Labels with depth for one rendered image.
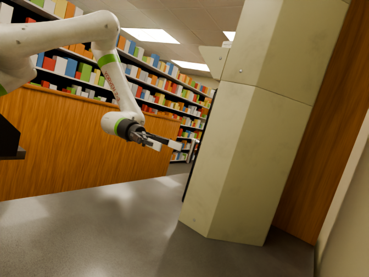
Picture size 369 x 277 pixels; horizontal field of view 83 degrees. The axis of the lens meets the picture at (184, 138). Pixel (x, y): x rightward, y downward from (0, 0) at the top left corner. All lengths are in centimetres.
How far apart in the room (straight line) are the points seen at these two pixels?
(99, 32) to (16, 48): 32
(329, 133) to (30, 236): 97
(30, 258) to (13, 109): 196
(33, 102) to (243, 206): 213
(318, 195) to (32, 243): 90
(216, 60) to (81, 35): 62
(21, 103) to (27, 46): 141
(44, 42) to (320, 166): 117
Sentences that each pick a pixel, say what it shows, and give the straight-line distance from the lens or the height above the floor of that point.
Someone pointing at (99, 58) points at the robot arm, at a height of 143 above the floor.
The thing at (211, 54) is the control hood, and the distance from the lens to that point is 72.
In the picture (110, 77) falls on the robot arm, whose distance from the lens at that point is 117.
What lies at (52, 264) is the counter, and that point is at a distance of 53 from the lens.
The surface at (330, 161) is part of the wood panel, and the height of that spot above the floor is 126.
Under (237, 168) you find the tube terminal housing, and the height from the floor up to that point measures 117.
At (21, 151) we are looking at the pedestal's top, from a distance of 112.
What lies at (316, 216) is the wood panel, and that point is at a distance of 99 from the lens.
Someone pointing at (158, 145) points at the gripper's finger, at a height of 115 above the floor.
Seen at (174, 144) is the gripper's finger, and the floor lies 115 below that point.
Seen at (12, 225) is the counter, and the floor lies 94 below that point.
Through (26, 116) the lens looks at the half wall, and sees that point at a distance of 245.
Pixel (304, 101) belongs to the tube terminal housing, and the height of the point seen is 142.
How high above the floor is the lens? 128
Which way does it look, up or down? 6 degrees down
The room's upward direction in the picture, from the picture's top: 16 degrees clockwise
